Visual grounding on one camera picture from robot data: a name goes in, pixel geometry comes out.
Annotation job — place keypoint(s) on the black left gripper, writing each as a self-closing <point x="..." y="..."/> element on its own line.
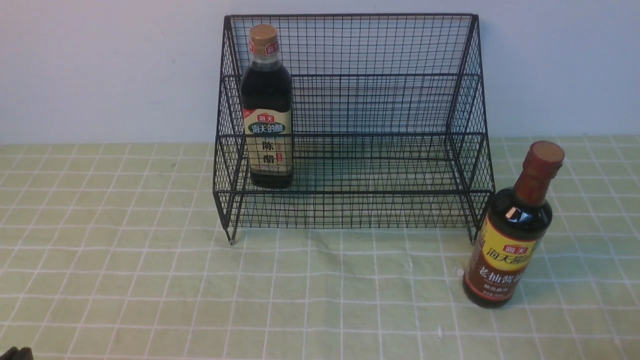
<point x="15" y="353"/>

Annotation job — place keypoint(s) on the vinegar bottle gold cap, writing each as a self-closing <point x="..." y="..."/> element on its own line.
<point x="266" y="91"/>

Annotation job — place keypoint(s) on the soy sauce bottle red cap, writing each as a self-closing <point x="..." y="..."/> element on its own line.
<point x="516" y="220"/>

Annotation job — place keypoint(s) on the green checkered tablecloth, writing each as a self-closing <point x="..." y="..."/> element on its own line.
<point x="114" y="252"/>

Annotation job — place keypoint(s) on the black wire mesh rack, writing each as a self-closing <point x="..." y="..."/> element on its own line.
<point x="389" y="124"/>

